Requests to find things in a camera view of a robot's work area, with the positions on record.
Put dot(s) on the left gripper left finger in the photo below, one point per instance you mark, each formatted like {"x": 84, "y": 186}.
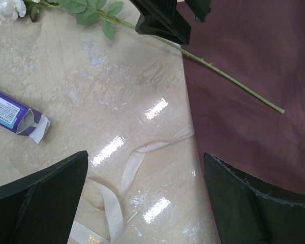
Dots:
{"x": 41, "y": 207}

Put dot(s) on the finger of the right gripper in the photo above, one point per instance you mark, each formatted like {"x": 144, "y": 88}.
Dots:
{"x": 200, "y": 8}
{"x": 161, "y": 19}

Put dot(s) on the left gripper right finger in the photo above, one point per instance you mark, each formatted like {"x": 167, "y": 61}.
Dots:
{"x": 247, "y": 209}

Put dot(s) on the cream ribbon gold lettering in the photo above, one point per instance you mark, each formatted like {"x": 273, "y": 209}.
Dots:
{"x": 113, "y": 212}

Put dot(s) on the white rose stem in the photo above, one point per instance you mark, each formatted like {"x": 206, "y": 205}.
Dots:
{"x": 90, "y": 12}

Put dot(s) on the red wrapping paper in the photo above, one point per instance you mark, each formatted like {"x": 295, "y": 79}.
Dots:
{"x": 252, "y": 113}

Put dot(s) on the purple white toothpaste box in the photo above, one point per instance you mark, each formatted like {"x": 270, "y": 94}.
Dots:
{"x": 22, "y": 120}

